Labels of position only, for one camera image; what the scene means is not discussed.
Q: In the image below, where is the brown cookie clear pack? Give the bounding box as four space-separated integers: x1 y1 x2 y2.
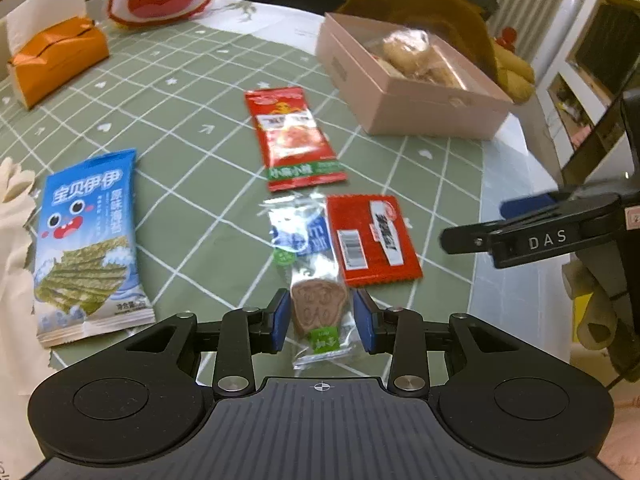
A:
260 193 360 372

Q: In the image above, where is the round bun clear pack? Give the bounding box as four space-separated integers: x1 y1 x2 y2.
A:
363 28 468 90

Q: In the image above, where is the blue seaweed snack pack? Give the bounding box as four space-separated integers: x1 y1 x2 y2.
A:
34 148 155 348

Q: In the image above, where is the small red snack pack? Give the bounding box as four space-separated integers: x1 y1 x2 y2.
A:
326 194 423 287

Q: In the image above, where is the green checked tablecloth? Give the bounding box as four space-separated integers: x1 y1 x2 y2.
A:
0 0 572 396

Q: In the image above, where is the red spicy strip pack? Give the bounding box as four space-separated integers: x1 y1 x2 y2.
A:
244 87 347 193

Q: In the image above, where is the pink cardboard gift box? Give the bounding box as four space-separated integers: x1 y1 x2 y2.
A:
316 13 512 140

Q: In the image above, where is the brown plush blanket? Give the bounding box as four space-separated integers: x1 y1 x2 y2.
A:
337 0 535 104

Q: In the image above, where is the white paper bag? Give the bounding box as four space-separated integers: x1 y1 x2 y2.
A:
1 157 52 479

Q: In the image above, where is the orange tissue box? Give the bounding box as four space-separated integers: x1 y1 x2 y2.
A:
6 0 110 110

